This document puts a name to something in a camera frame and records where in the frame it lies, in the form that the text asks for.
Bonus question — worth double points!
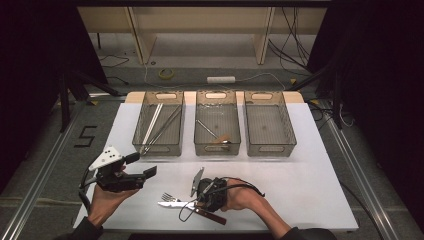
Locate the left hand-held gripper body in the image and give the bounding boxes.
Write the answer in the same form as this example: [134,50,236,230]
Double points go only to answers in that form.
[88,145,148,194]

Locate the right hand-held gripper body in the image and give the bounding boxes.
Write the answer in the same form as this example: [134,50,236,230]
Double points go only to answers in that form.
[189,166,230,212]

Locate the wooden-handled fork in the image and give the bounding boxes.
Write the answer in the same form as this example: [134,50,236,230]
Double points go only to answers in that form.
[160,192,228,226]

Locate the smoky clear plastic bin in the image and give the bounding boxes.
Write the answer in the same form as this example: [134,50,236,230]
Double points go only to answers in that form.
[243,90,298,158]
[194,89,242,157]
[132,90,185,157]

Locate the person's right hand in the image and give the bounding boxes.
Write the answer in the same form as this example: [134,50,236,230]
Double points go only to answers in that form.
[219,179,265,213]

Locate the person's left hand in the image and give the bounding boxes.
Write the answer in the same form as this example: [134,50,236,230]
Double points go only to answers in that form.
[87,184,140,230]

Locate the black metal stand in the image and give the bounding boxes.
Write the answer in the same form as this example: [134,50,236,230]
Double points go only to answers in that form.
[288,63,344,129]
[58,66,123,133]

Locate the yellow tape roll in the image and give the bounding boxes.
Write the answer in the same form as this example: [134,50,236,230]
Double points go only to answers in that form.
[157,67,175,80]

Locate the white power strip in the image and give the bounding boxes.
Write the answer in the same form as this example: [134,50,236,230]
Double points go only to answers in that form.
[206,75,237,84]

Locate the beige wooden desk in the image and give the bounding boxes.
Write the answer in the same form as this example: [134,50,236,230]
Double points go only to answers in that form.
[76,6,328,66]

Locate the left hand-held gripper cable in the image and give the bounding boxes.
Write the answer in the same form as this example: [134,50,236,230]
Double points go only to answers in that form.
[78,168,100,214]

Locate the short aluminium rail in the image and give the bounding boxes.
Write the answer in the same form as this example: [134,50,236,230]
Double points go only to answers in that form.
[88,92,128,101]

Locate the long aluminium floor rail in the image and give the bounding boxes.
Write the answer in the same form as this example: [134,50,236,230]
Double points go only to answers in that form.
[319,99,401,240]
[0,103,84,240]

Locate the thin black floor cable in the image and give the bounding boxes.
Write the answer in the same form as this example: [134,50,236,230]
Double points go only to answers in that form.
[98,53,130,69]

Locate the tangled black floor cable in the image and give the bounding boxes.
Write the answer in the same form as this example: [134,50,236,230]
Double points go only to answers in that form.
[306,99,354,131]

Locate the bundle of black cables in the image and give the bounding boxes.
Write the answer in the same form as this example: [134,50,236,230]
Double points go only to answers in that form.
[268,6,313,73]

